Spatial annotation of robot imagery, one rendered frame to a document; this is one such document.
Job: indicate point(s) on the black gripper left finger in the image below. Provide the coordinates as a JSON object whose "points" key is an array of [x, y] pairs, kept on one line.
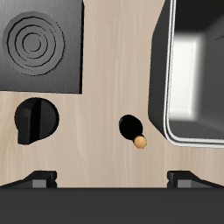
{"points": [[40, 178]]}

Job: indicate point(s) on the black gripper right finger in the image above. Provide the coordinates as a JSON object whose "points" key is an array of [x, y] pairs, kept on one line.
{"points": [[183, 178]]}

